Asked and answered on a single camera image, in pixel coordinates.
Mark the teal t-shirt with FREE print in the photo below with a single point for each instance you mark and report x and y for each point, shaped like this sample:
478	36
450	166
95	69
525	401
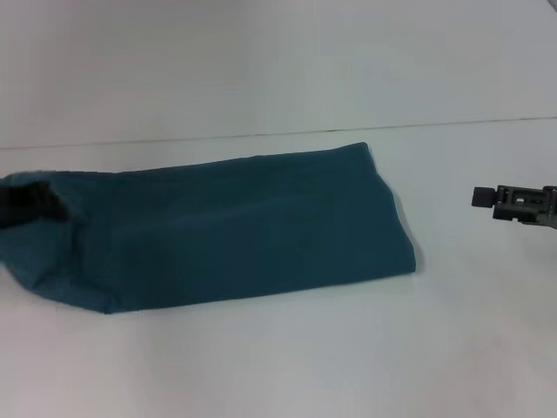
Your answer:
217	235

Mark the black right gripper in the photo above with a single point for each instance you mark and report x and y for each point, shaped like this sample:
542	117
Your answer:
526	204

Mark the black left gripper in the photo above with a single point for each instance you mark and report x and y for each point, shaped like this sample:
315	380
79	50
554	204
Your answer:
15	206

